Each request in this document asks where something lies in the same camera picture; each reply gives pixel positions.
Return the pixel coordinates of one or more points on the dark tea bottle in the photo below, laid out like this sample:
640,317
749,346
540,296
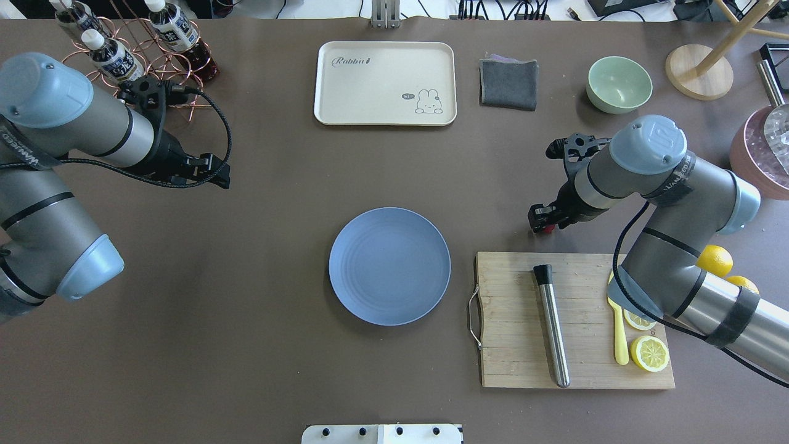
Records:
179,36

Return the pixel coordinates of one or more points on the lemon half slice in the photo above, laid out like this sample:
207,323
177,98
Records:
649,353

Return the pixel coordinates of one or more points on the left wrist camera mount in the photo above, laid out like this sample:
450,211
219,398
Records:
151,96

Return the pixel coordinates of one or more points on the cream rabbit tray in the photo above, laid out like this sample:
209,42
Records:
385,83

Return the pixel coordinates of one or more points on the pink ice bucket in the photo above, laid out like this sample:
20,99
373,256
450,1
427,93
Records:
759,150

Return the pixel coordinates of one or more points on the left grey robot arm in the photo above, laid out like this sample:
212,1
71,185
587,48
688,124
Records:
53,115

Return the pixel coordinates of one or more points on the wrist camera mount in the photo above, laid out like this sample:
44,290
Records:
151,96
574,151

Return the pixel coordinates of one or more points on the steel muddler black tip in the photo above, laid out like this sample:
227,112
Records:
544,280

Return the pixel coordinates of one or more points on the copper wire bottle rack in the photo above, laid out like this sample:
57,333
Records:
143,42

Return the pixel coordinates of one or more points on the white control box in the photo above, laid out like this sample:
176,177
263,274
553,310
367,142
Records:
431,432

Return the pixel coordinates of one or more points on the tea bottle top left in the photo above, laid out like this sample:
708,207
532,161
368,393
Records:
75,17

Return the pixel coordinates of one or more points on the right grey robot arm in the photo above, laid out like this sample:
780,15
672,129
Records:
252,253

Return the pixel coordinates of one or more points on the blue round plate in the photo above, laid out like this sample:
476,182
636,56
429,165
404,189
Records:
389,266

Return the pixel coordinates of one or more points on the pale green bowl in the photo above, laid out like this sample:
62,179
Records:
618,85

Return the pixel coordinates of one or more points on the yellow plastic knife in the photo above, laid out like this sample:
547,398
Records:
620,344

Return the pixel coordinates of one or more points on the tea bottle white cap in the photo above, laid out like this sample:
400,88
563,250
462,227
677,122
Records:
112,58

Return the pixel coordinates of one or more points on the wooden round base stand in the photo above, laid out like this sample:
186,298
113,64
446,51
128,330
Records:
702,72

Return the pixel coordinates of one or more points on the grey folded cloth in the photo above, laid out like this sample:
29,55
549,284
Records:
509,83

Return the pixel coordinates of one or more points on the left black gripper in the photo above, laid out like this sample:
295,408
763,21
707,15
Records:
169,152

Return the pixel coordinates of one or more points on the wooden cutting board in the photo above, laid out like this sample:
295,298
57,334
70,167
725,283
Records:
528,301

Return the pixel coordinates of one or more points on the black tray corner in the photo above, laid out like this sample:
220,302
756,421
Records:
777,56

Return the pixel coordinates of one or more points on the whole yellow lemon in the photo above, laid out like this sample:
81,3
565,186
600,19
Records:
716,260

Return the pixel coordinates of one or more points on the lemon slice under arm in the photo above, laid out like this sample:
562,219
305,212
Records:
637,322

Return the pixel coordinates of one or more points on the metal bracket table edge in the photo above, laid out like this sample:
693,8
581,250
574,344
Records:
385,14

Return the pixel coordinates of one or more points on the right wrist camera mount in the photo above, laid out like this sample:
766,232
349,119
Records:
574,151

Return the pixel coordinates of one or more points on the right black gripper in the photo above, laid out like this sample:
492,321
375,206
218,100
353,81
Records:
568,200

